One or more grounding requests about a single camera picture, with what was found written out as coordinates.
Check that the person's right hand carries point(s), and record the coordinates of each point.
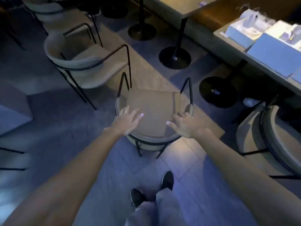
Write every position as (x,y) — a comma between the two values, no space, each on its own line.
(185,125)

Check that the person's left hand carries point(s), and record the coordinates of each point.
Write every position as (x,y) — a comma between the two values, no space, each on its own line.
(127,122)

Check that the beige chair black frame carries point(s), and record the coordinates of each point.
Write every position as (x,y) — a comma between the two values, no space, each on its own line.
(279,138)
(44,10)
(94,65)
(152,108)

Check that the person's right forearm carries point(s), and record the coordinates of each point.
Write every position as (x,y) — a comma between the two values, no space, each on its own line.
(235,176)

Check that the person's left forearm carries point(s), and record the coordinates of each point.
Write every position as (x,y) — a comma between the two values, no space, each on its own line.
(70,181)

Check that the black sneaker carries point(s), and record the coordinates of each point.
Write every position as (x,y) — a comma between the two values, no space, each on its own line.
(136,197)
(167,180)

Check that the light wooden table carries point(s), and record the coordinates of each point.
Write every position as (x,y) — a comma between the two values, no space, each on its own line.
(270,72)
(178,4)

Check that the white open cardboard box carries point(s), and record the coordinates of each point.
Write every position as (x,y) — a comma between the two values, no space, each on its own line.
(237,36)
(272,51)

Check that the grey planter box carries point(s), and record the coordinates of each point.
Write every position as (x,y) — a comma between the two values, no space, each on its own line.
(14,110)

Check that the brown leather bench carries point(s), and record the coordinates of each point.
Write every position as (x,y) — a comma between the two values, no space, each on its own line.
(218,14)

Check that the blue square sticker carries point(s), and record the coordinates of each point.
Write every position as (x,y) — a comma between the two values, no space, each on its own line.
(202,3)

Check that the white wrapped gadget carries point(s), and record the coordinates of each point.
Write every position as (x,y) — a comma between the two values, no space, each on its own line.
(294,35)
(252,21)

